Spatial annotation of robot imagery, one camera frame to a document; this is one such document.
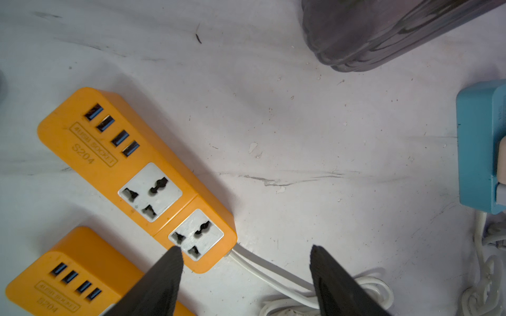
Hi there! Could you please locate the teal power strip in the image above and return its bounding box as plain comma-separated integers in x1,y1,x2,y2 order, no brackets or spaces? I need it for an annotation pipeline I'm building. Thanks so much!
456,79,505,215

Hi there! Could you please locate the orange power strip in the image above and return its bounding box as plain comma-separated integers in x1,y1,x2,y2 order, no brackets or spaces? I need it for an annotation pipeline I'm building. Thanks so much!
4,226,196,316
37,88,237,273

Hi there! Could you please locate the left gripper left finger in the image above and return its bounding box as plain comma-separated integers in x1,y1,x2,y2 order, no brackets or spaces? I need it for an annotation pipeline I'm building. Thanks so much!
105,246,184,316

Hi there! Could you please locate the white cable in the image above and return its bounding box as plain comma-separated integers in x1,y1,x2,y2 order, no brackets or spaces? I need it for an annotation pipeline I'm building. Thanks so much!
227,242,395,316
460,210,506,316

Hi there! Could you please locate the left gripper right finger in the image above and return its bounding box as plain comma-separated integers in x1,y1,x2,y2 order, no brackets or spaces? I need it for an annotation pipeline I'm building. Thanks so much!
310,245,391,315

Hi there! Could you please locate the dark grey ribbed vase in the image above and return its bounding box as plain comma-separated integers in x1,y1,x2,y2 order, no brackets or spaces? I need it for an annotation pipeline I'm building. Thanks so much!
301,0,504,72

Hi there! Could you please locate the pink butterfly cube adapter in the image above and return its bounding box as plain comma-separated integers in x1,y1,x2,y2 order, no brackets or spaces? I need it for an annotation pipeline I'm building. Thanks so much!
496,136,506,185

